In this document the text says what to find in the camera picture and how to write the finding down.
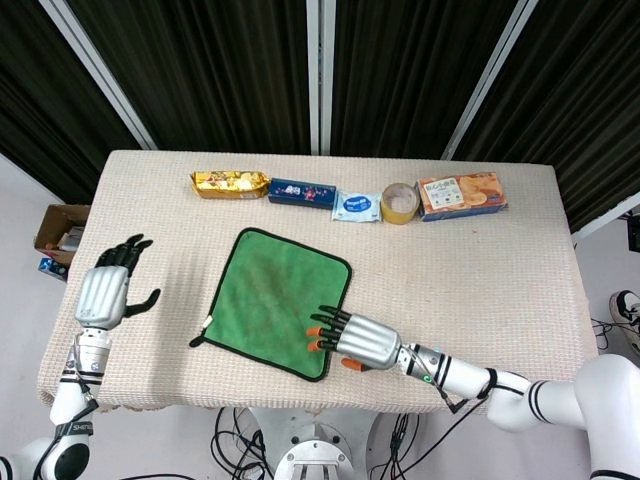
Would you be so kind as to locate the white blue wipes packet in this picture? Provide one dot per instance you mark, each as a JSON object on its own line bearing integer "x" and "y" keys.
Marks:
{"x": 356, "y": 206}

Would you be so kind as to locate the dark blue carton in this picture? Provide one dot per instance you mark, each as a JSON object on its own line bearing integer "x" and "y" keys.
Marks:
{"x": 300, "y": 194}

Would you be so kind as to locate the green cloth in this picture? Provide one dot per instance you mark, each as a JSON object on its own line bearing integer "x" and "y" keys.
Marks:
{"x": 275, "y": 300}

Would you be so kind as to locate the grey frame post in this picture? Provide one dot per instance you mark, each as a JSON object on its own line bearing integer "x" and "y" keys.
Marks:
{"x": 320, "y": 75}
{"x": 100, "y": 75}
{"x": 487, "y": 80}

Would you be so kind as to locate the gold snack packet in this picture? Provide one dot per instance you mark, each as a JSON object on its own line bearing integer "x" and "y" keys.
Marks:
{"x": 225, "y": 184}

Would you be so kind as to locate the yellow tape roll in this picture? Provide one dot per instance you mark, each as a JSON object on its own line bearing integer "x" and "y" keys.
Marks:
{"x": 397, "y": 212}

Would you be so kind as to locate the black curtain panel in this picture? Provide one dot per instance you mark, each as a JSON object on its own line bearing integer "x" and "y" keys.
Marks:
{"x": 210, "y": 75}
{"x": 45, "y": 115}
{"x": 410, "y": 75}
{"x": 575, "y": 100}

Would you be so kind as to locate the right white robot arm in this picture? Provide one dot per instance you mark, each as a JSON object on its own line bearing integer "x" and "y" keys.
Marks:
{"x": 550, "y": 400}

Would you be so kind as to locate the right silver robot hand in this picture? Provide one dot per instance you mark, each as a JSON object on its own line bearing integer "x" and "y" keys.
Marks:
{"x": 370, "y": 345}

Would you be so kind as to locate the orange biscuit box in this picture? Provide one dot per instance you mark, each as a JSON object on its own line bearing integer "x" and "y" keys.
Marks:
{"x": 465, "y": 196}

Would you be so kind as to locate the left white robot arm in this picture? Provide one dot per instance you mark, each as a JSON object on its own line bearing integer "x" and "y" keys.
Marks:
{"x": 75, "y": 395}

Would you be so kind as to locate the black and white shoe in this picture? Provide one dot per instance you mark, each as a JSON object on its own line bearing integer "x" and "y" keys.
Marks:
{"x": 625, "y": 305}

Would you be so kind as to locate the brown cardboard box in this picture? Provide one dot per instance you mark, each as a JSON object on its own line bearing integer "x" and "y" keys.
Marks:
{"x": 55, "y": 225}

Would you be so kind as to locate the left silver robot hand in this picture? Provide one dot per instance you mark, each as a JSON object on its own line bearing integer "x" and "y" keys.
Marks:
{"x": 102, "y": 295}

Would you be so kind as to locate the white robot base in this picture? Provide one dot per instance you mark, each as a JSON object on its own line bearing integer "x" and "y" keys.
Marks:
{"x": 312, "y": 445}

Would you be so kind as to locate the small blue box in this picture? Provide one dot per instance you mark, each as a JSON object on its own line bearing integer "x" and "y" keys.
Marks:
{"x": 52, "y": 270}

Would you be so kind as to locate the beige waffle tablecloth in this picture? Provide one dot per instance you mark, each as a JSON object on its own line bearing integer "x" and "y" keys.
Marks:
{"x": 450, "y": 280}

